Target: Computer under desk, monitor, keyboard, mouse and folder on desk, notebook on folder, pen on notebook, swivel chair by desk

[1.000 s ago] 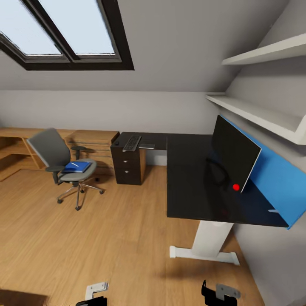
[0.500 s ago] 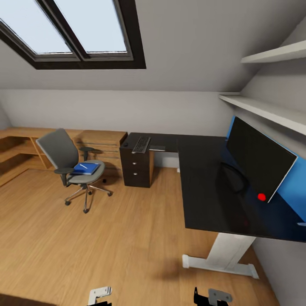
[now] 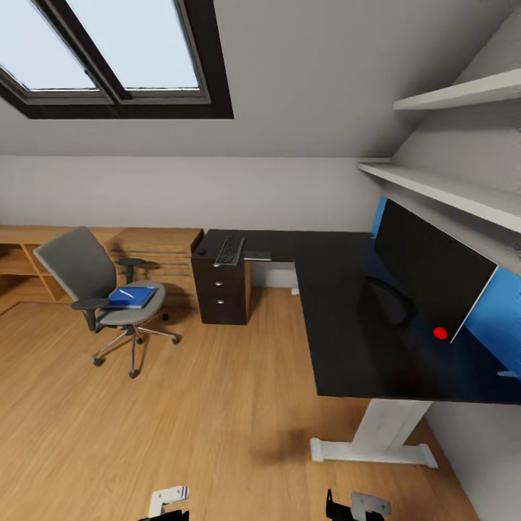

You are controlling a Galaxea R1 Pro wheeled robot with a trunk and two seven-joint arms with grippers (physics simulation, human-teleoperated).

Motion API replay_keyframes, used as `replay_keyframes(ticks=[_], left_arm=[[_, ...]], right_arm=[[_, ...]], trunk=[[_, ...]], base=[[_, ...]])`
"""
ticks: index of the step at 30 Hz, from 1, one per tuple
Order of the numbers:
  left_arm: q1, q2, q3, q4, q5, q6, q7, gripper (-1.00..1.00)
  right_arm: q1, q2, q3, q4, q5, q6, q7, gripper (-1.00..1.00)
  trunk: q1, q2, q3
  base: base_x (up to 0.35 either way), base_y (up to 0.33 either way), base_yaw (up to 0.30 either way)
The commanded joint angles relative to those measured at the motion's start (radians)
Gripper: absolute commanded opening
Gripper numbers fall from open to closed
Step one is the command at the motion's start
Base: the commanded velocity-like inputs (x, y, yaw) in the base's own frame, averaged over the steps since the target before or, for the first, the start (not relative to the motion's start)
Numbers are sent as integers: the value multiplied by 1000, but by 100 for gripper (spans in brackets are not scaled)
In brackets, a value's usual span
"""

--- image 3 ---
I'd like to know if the swivel chair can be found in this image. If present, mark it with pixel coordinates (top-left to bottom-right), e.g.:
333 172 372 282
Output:
33 226 179 378

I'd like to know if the folder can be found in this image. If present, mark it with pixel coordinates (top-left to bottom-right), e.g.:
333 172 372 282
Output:
108 285 156 309

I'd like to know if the monitor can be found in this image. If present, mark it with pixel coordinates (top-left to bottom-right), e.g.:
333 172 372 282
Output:
366 200 500 344

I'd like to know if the keyboard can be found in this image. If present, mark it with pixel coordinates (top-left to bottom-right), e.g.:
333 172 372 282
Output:
215 236 245 266

